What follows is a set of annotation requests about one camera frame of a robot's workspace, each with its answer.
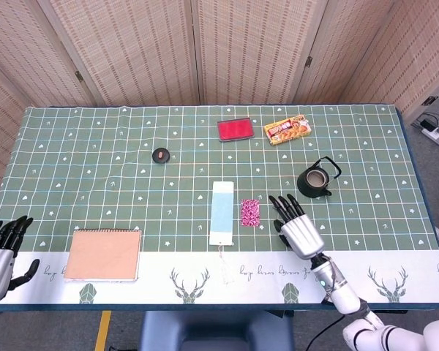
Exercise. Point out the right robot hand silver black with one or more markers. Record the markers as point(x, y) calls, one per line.
point(301, 237)

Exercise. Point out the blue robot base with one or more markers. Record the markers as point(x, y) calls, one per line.
point(216, 331)

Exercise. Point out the black cast iron teapot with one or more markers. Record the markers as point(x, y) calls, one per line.
point(309, 188)

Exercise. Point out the small black round lid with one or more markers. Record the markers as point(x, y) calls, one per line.
point(160, 155)

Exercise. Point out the pink patterned card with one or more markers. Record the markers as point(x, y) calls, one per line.
point(250, 213)

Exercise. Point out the blue cream bookmark with tassel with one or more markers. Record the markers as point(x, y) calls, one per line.
point(222, 212)

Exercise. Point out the brown spiral notebook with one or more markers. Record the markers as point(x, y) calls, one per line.
point(102, 256)

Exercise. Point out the yellow curry box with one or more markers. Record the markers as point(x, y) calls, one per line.
point(287, 129)

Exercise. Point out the red ink pad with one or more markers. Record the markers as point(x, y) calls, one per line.
point(235, 129)

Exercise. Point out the green grid tablecloth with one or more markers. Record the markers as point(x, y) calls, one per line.
point(113, 183)

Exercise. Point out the white power strip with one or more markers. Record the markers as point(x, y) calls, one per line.
point(437, 131)

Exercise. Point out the woven folding screen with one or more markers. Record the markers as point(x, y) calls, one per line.
point(139, 51)

